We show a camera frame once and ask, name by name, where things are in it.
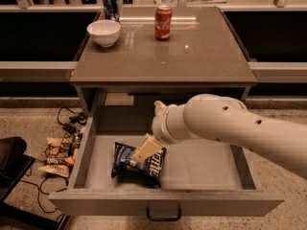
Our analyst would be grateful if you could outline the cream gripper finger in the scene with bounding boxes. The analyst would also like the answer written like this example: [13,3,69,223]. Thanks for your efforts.
[153,101,166,116]
[130,142,157,162]

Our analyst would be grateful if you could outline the blue chip bag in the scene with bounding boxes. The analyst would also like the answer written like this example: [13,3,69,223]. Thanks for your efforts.
[110,142,167,186]

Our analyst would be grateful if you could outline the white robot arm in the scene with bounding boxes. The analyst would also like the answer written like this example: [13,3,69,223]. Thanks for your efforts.
[131,94,307,178]

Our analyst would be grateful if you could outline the grey cabinet with brown top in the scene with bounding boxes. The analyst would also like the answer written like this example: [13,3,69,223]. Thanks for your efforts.
[70,7,256,131]

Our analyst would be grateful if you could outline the white label inside cabinet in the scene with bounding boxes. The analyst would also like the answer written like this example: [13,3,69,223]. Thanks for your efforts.
[105,93,134,106]

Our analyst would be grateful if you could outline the snack bags on floor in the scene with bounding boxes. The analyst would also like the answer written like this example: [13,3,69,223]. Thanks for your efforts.
[40,134,82,178]

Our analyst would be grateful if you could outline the white bowl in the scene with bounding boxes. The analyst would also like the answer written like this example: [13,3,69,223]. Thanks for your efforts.
[86,20,121,47]

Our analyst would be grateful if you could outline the red cola can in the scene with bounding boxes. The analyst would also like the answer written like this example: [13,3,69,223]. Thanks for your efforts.
[154,5,173,40]

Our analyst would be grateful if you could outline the blue soda can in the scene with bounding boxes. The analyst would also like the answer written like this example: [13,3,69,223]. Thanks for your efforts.
[103,0,119,21]

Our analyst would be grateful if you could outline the black chair base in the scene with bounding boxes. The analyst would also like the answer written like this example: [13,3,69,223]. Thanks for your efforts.
[0,137,69,230]

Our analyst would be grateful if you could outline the black drawer handle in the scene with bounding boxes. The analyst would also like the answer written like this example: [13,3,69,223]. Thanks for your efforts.
[146,208,181,222]

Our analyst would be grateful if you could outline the black cables and adapter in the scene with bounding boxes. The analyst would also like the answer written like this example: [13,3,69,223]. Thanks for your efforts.
[57,106,88,135]

